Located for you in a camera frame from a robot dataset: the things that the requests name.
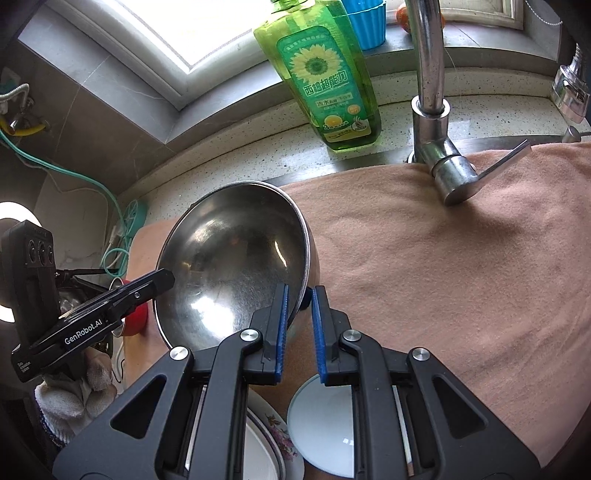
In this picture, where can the red steel-lined bowl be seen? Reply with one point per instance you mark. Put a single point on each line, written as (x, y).
(136, 321)

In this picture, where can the large pink floral plate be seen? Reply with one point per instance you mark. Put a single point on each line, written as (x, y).
(269, 451)

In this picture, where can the blue plastic cup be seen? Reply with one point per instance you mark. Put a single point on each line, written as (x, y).
(369, 21)

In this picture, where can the white gloved left hand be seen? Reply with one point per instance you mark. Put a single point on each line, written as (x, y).
(68, 406)

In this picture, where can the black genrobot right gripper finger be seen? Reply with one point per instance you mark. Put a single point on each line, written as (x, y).
(86, 325)

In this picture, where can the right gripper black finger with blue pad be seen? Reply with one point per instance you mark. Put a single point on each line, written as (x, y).
(185, 417)
(412, 416)

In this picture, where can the white ring light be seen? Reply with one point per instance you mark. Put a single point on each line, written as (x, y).
(12, 215)

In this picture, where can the large stainless steel bowl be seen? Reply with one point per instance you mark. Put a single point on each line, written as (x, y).
(227, 253)

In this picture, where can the pink towel mat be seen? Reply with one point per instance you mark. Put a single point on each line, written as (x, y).
(498, 287)

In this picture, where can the light blue ceramic bowl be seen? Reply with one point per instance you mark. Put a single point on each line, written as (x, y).
(320, 424)

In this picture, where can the chrome spray head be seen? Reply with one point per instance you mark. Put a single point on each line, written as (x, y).
(571, 95)

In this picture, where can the green dish soap bottle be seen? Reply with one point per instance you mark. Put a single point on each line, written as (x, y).
(314, 49)

